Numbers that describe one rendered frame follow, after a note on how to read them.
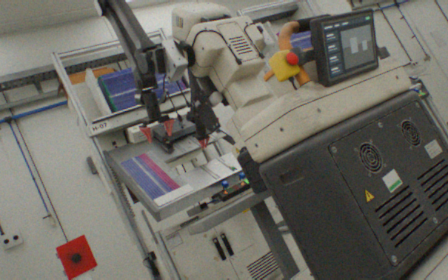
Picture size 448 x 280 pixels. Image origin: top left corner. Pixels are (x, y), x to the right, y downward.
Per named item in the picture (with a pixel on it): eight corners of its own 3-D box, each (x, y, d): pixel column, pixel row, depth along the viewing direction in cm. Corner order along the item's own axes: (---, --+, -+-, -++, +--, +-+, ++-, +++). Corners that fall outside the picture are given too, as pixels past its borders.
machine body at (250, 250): (300, 278, 226) (252, 185, 234) (201, 350, 194) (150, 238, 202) (252, 278, 283) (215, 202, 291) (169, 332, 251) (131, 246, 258)
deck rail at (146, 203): (161, 221, 179) (159, 210, 176) (157, 222, 178) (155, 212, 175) (107, 158, 231) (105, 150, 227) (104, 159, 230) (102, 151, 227)
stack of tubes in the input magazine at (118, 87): (187, 89, 254) (169, 54, 258) (115, 112, 231) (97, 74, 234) (182, 96, 265) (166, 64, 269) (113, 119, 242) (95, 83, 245)
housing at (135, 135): (202, 127, 259) (200, 108, 252) (136, 152, 236) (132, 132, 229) (196, 122, 265) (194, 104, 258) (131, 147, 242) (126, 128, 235)
